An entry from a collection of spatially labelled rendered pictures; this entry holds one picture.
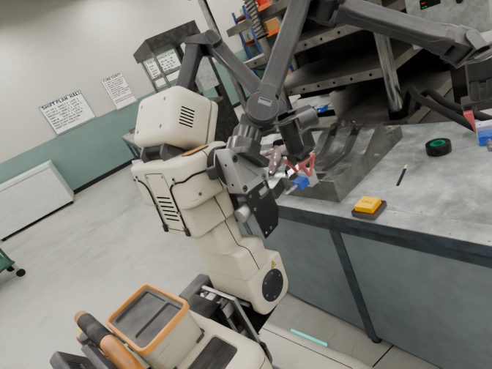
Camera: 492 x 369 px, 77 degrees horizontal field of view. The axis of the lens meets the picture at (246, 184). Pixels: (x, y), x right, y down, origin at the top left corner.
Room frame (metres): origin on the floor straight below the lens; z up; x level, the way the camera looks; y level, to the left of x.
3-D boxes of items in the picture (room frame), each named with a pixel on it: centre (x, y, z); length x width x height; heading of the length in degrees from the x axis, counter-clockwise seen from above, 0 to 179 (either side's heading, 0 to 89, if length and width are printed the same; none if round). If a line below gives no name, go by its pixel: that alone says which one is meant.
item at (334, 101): (2.06, -0.83, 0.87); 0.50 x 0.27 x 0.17; 121
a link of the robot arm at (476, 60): (0.75, -0.69, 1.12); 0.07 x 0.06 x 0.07; 97
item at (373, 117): (2.15, -0.87, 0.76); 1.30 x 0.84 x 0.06; 31
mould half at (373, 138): (1.18, -0.42, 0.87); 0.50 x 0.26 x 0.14; 121
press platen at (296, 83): (2.17, -0.91, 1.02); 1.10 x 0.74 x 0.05; 31
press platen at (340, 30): (2.17, -0.91, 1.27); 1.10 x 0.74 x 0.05; 31
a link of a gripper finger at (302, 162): (0.96, -0.21, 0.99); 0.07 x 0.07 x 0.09; 24
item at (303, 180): (0.95, -0.16, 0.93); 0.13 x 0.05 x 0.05; 114
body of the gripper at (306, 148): (0.97, -0.20, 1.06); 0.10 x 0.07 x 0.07; 24
